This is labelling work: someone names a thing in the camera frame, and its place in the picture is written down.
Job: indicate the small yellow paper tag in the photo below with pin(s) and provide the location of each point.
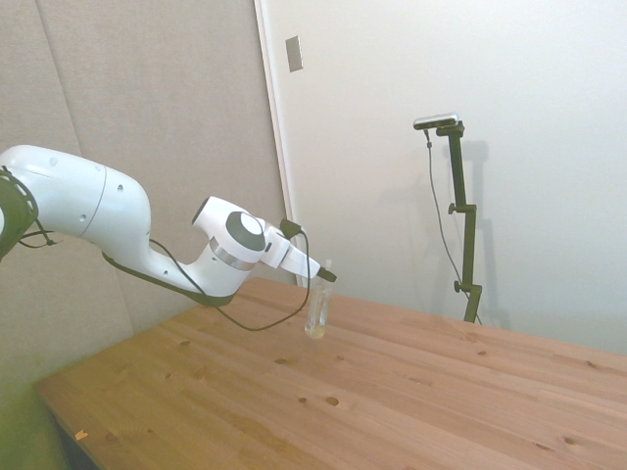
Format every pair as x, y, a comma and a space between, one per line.
81, 434

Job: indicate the white wall trim strip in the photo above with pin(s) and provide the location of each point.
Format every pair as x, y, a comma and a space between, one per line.
276, 147

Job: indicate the grey stereo camera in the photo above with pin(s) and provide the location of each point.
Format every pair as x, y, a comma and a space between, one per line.
436, 120

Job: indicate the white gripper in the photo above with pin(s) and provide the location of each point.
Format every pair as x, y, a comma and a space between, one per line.
289, 254

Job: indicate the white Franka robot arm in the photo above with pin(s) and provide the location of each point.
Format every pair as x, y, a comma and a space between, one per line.
73, 196

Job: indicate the clear sanitizer pump bottle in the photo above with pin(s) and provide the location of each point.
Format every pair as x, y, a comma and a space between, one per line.
318, 313

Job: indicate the grey wall plate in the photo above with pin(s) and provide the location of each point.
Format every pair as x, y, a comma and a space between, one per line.
294, 54

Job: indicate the black camera stand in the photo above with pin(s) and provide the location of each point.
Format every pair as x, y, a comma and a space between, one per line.
465, 220

